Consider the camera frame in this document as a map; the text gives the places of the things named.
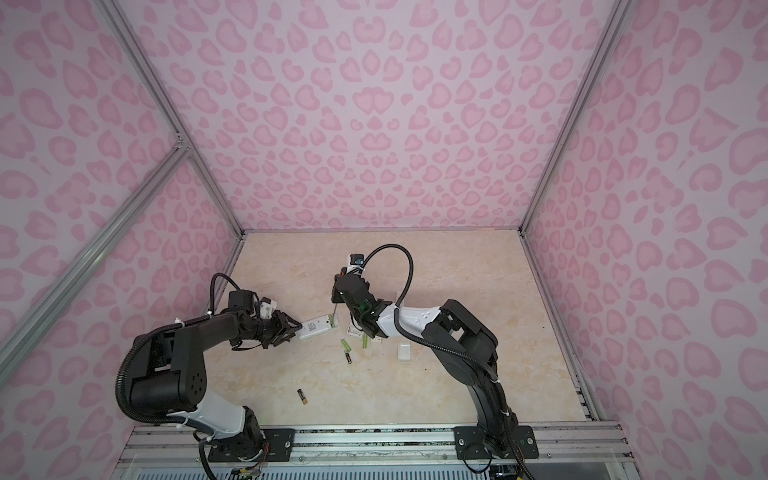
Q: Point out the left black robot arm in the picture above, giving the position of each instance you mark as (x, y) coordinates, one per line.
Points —
(163, 377)

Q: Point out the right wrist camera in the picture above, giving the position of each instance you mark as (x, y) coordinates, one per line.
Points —
(354, 265)

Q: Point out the orange handled screwdriver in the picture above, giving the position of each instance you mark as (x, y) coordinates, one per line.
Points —
(332, 317)

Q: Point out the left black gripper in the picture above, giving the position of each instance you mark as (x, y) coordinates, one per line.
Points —
(281, 319)

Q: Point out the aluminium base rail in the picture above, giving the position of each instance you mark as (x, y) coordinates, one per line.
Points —
(548, 450)

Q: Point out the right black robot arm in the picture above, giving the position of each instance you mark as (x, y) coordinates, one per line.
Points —
(464, 346)

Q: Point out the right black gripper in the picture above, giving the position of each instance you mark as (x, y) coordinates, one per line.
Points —
(338, 282)

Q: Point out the white air conditioner remote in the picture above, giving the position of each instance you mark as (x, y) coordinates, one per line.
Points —
(314, 327)

